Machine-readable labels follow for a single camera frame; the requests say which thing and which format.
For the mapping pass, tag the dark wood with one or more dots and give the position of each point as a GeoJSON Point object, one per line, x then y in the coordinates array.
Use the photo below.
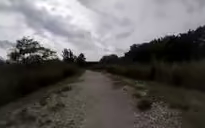
{"type": "Point", "coordinates": [176, 46]}

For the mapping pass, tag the pale gravel path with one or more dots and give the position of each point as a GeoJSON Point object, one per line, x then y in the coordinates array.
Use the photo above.
{"type": "Point", "coordinates": [105, 103]}

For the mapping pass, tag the broad dark tree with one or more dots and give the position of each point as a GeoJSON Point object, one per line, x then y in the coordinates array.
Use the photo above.
{"type": "Point", "coordinates": [30, 51]}

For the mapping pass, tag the tall dry grass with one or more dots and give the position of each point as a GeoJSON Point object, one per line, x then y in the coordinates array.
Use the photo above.
{"type": "Point", "coordinates": [180, 75]}
{"type": "Point", "coordinates": [23, 80]}

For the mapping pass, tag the grass verge with gravel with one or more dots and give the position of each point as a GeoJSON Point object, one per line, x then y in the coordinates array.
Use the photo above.
{"type": "Point", "coordinates": [186, 106]}

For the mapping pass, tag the small group of trees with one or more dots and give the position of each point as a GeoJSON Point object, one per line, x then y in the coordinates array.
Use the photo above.
{"type": "Point", "coordinates": [70, 56]}

